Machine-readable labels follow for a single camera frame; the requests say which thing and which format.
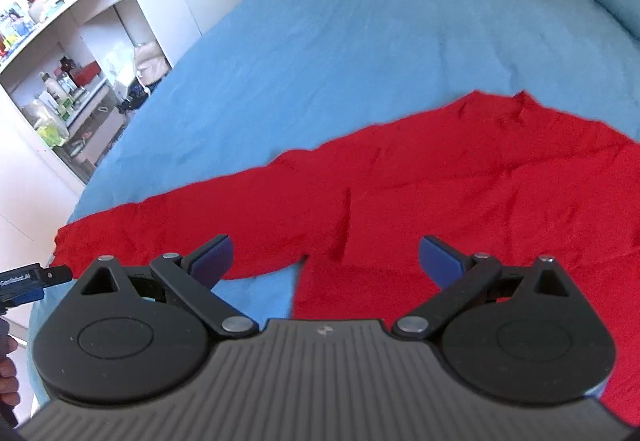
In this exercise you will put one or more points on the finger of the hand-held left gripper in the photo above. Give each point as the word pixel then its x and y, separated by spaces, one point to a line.
pixel 57 276

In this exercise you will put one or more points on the white bottle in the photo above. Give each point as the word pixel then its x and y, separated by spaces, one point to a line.
pixel 51 93

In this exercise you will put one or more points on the beige bag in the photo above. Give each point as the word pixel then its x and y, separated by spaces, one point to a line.
pixel 150 62

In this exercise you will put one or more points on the red long-sleeved shirt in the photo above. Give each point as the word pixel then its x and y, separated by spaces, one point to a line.
pixel 450 181

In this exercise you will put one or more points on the black bag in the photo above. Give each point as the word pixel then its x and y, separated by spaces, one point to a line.
pixel 132 97

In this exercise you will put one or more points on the bed with blue sheet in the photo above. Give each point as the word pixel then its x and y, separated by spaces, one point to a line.
pixel 350 46

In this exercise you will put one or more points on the white shelf unit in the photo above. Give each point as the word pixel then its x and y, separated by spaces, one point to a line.
pixel 100 11

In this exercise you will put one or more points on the red box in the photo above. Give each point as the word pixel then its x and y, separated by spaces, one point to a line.
pixel 88 72

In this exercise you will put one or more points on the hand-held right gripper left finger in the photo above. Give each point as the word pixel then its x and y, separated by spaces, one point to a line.
pixel 216 262

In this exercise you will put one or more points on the yellow-green bag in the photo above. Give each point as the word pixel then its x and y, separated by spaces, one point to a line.
pixel 50 132

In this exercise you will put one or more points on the person's left hand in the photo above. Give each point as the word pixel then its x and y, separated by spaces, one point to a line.
pixel 8 347

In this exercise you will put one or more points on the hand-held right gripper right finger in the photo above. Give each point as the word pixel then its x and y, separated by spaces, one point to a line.
pixel 436 262

